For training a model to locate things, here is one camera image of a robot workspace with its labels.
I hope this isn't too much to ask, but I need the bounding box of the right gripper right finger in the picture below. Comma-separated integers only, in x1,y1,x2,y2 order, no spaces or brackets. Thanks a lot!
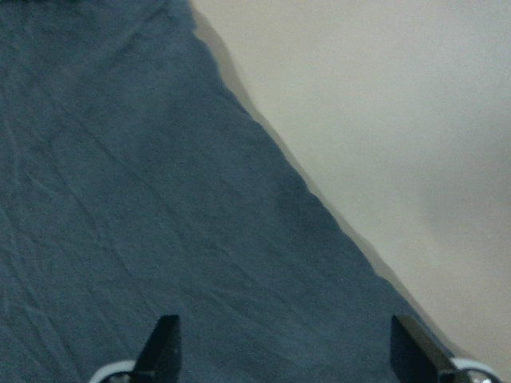
390,315,454,383

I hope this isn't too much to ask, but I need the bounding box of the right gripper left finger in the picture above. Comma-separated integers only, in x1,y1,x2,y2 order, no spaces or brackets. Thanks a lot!
131,315,180,383

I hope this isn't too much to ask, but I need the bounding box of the black graphic t-shirt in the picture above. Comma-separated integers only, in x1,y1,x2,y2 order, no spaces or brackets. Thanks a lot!
0,0,458,383

